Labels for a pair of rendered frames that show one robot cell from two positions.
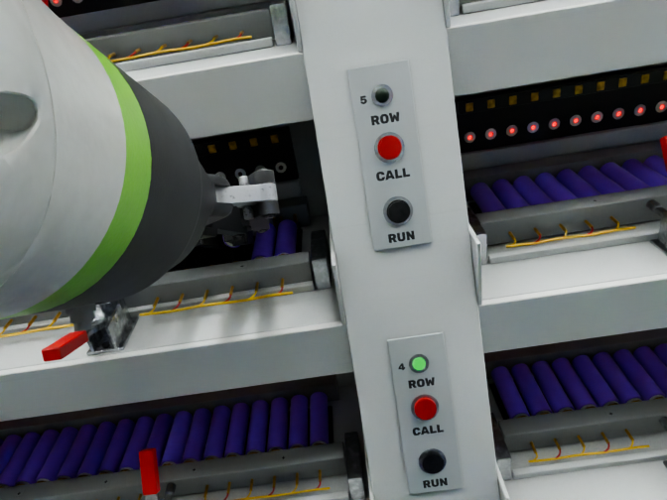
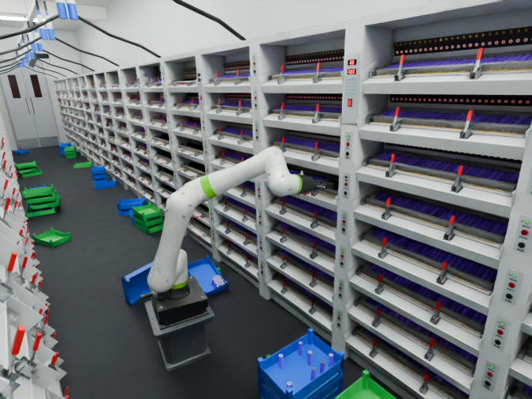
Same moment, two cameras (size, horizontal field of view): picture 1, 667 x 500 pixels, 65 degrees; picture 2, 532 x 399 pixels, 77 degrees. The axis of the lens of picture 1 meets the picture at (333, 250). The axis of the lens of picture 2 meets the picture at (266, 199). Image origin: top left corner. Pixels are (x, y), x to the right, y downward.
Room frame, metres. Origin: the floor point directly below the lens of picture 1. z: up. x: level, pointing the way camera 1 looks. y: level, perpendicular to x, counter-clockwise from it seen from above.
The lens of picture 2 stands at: (-0.88, -0.97, 1.46)
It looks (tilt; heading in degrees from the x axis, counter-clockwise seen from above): 19 degrees down; 51
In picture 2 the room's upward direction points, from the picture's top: 2 degrees counter-clockwise
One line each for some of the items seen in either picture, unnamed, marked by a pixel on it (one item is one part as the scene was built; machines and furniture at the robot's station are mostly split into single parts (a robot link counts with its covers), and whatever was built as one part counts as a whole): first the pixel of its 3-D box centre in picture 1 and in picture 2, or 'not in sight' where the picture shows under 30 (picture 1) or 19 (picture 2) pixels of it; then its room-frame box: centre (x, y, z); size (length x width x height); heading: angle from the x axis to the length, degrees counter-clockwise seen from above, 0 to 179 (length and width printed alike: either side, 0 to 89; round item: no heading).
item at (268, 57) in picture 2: not in sight; (271, 181); (0.49, 0.65, 0.85); 0.20 x 0.09 x 1.70; 177
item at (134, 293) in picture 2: not in sight; (144, 282); (-0.23, 1.27, 0.10); 0.30 x 0.08 x 0.20; 17
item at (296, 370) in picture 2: not in sight; (301, 363); (-0.09, -0.21, 0.36); 0.30 x 0.20 x 0.08; 177
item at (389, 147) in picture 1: (389, 147); not in sight; (0.36, -0.05, 1.00); 0.02 x 0.01 x 0.02; 87
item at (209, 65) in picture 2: not in sight; (218, 164); (0.52, 1.35, 0.85); 0.20 x 0.09 x 1.70; 177
